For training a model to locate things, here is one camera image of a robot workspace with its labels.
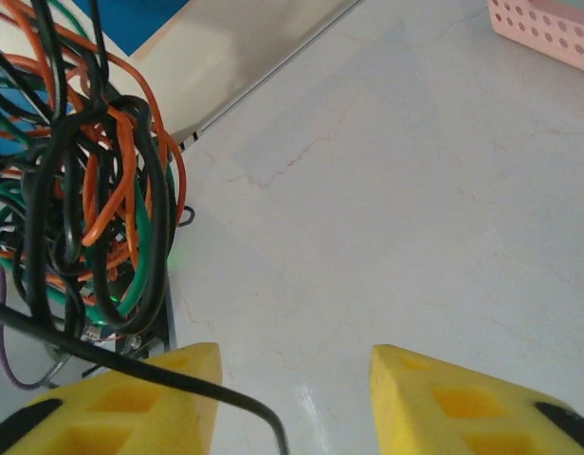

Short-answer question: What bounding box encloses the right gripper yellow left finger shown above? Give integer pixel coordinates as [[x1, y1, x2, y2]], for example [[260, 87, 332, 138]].
[[0, 341, 223, 455]]

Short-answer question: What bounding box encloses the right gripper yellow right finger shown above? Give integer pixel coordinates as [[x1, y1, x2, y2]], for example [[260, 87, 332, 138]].
[[370, 344, 584, 455]]

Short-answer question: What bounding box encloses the thin black cable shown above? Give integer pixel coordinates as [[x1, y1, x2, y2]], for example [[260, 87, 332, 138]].
[[0, 298, 291, 455], [0, 0, 113, 333], [0, 0, 177, 333]]

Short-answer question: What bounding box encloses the thin green cable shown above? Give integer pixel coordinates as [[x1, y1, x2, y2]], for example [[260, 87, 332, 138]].
[[0, 0, 177, 323]]

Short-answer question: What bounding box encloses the thin orange cable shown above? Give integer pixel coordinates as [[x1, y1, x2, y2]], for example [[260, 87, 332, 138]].
[[0, 51, 188, 228], [0, 0, 137, 295]]

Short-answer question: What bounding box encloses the pink perforated plastic basket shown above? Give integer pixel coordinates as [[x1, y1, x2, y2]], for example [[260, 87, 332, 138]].
[[485, 0, 584, 76]]

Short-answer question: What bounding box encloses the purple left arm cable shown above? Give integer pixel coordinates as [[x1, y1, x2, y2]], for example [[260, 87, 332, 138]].
[[0, 260, 49, 392]]

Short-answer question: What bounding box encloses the aluminium side rail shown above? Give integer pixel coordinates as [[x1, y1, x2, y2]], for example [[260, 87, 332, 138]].
[[171, 0, 369, 152]]

